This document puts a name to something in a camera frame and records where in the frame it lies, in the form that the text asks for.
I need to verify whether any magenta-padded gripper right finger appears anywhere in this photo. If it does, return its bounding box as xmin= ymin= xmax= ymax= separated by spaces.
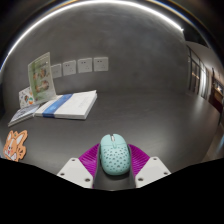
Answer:
xmin=127 ymin=143 xmax=172 ymax=189

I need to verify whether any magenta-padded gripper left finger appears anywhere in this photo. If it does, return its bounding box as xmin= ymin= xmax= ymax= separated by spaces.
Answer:
xmin=56 ymin=143 xmax=102 ymax=189

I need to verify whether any teal spotted computer mouse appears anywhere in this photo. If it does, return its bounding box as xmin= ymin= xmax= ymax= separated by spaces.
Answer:
xmin=99 ymin=133 xmax=131 ymax=177

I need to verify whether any orange corgi-shaped mouse pad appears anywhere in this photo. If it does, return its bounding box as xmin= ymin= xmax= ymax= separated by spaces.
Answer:
xmin=2 ymin=129 xmax=28 ymax=163

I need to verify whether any white book with blue band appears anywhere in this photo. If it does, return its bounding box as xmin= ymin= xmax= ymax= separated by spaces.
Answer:
xmin=34 ymin=89 xmax=98 ymax=121

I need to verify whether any grey striped book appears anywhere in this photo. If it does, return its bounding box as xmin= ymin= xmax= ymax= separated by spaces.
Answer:
xmin=7 ymin=103 xmax=41 ymax=128

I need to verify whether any small white patterned card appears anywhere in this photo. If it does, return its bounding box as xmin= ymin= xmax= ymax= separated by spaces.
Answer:
xmin=18 ymin=86 xmax=36 ymax=110

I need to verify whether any green food picture card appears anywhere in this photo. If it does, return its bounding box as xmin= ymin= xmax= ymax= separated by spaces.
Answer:
xmin=27 ymin=51 xmax=57 ymax=105

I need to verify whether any dark-framed glass partition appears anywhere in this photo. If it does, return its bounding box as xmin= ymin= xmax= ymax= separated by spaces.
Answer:
xmin=186 ymin=44 xmax=224 ymax=114

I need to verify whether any curved ceiling light strip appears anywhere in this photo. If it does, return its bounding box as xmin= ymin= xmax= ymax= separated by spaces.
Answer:
xmin=0 ymin=0 xmax=184 ymax=68

